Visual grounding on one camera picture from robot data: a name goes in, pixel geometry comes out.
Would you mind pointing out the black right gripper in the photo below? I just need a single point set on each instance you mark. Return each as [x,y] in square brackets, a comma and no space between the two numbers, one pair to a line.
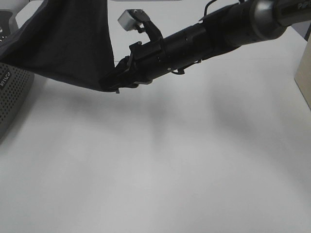
[144,64]

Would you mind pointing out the dark navy towel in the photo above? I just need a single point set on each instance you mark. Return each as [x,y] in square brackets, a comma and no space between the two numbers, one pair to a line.
[64,40]

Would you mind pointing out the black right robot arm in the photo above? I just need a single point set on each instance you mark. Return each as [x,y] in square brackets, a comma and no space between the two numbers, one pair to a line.
[216,33]

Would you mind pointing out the grey perforated plastic basket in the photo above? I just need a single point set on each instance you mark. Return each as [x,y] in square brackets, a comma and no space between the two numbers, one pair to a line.
[15,83]

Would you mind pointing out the beige box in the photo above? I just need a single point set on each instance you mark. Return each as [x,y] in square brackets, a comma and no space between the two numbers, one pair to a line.
[303,74]

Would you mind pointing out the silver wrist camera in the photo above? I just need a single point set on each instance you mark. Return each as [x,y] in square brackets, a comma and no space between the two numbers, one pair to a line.
[132,19]

